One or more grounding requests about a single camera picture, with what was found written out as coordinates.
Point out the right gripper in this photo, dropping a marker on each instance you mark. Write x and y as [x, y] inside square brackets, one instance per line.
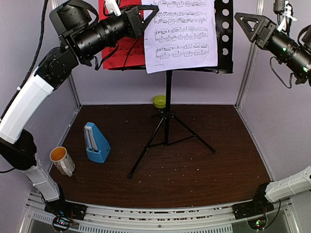
[265, 32]

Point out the aluminium corner post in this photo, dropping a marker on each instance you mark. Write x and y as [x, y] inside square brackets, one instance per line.
[246, 76]
[54, 5]

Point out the right aluminium corner post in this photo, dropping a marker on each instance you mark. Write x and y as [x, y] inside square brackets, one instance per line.
[246, 76]

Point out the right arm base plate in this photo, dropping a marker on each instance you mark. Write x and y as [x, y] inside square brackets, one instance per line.
[255, 213]

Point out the white patterned mug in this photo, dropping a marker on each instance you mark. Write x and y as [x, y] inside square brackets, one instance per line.
[62, 161]

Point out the green plastic bowl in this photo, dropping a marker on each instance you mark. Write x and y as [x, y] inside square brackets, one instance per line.
[159, 101]

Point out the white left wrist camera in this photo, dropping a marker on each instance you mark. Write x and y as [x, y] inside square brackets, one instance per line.
[112, 7]

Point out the white sheet music paper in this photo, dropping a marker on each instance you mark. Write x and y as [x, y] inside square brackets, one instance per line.
[181, 35]

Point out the black music stand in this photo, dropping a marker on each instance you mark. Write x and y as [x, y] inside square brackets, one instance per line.
[224, 29]

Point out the red sheet music paper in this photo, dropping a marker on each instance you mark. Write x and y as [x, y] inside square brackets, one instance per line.
[132, 49]

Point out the blue metronome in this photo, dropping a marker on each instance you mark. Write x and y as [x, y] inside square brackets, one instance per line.
[97, 146]

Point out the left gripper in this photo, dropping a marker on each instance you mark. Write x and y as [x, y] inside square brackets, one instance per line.
[135, 22]

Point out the left aluminium corner post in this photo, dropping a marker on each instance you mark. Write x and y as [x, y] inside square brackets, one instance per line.
[54, 5]

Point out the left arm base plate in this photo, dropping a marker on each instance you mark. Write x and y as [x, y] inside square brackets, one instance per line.
[65, 213]

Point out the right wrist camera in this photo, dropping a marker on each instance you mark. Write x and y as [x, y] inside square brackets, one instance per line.
[285, 15]

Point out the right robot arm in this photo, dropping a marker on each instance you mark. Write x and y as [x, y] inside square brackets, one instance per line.
[297, 58]

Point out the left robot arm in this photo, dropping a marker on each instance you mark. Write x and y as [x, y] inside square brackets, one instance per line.
[82, 35]

